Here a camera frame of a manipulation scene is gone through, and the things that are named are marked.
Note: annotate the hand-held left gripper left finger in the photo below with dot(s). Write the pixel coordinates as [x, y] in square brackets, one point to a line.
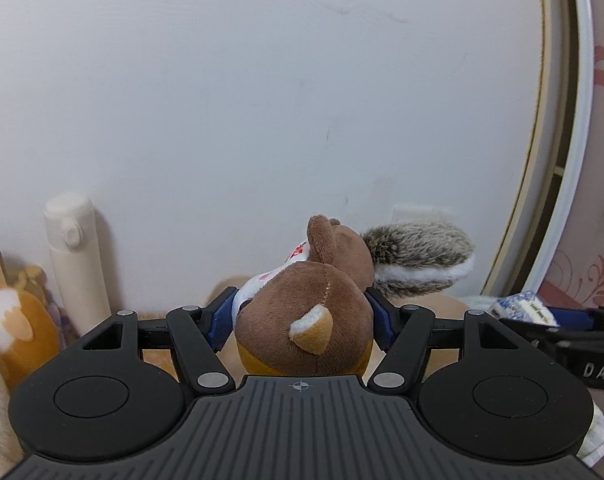
[222, 316]

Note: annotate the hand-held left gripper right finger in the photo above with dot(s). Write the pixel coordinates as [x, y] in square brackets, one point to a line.
[383, 321]

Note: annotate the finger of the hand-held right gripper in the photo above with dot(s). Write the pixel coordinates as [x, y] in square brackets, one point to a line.
[572, 330]

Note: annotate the blue and white tissue packet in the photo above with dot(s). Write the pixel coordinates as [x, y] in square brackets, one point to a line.
[524, 309]

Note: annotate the brown squirrel plush toy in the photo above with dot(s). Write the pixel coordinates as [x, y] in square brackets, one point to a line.
[302, 305]

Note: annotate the white thermos bottle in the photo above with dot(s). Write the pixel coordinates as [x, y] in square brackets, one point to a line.
[77, 270]

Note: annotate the orange corgi plush toy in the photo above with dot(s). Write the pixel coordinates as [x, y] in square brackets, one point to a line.
[17, 325]

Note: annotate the white door frame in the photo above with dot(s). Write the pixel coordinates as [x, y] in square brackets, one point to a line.
[579, 125]

